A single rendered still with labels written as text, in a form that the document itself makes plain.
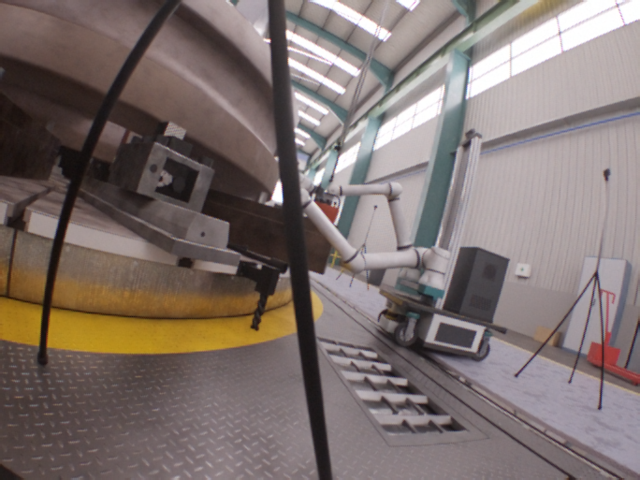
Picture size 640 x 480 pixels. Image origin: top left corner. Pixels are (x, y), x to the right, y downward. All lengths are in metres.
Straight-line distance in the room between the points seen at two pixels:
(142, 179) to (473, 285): 2.15
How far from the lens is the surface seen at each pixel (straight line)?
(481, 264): 2.35
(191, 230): 1.03
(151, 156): 1.29
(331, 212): 2.21
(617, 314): 6.59
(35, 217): 1.07
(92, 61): 1.65
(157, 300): 1.27
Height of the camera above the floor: 0.46
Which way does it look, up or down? 2 degrees up
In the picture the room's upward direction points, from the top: 17 degrees clockwise
